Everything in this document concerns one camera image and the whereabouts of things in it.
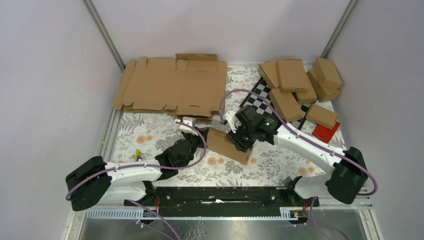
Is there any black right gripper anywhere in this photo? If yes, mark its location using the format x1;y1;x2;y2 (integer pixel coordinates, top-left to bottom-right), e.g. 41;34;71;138
227;120;257;153

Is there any brown cardboard box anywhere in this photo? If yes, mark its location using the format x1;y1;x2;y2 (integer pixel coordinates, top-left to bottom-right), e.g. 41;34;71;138
206;128;252;165

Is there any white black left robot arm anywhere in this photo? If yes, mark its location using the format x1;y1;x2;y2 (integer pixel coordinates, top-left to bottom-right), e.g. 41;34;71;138
65;127;209;211

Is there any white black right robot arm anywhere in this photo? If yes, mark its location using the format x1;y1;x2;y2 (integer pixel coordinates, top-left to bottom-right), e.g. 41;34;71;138
223;105;368;206

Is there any folded cardboard box front centre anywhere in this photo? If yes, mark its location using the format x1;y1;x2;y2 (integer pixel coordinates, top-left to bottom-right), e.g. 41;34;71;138
269;88;304;123

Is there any folded cardboard box back left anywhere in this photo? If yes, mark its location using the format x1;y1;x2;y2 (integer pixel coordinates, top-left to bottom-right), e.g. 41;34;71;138
258;59;279;89

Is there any folded cardboard box front right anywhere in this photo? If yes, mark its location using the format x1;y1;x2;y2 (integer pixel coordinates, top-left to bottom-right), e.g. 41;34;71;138
305;103;339;129

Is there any folded cardboard box middle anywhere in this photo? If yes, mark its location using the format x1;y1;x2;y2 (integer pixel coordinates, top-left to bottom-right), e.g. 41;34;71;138
292;80;318;105

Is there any folded cardboard box large top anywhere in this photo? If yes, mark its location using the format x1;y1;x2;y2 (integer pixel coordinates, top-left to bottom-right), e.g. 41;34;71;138
276;58;309;93

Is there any red box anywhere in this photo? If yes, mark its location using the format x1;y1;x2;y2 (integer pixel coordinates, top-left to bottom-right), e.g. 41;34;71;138
312;121;341;143

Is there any folded cardboard box lower right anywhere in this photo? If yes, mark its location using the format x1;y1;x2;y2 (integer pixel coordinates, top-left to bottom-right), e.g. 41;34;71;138
306;70;341;102

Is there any folded cardboard box top right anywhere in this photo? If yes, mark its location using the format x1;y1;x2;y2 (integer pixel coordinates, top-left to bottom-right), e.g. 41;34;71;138
312;57;343;90

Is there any black white checkerboard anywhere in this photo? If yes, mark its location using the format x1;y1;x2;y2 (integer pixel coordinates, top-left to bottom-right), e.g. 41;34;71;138
239;76;313;131

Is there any stack of flat cardboard sheets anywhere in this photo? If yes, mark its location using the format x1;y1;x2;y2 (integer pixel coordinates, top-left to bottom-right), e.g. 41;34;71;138
113;53;228;122

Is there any floral patterned table mat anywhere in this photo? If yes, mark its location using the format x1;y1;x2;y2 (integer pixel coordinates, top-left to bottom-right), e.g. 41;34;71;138
109;112;323;187

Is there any yellow green pen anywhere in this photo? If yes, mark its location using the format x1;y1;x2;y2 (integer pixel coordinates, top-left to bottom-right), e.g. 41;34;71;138
134;149;142;162

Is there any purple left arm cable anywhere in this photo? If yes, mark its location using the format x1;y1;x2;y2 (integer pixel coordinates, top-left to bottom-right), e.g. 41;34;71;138
65;120;208;240

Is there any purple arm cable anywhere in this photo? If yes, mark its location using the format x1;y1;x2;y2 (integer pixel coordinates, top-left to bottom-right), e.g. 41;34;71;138
65;120;208;240
218;88;379;240

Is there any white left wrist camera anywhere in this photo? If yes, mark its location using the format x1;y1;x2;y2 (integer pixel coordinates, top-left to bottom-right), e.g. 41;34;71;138
174;116;197;135

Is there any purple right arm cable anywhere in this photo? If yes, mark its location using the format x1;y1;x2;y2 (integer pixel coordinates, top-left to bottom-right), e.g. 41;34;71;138
218;88;379;240

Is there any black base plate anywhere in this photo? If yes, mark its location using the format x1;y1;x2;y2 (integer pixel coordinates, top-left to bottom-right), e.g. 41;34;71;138
124;186;319;218

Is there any aluminium rail frame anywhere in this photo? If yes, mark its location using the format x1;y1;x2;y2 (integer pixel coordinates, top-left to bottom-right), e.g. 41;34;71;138
82;0;383;240

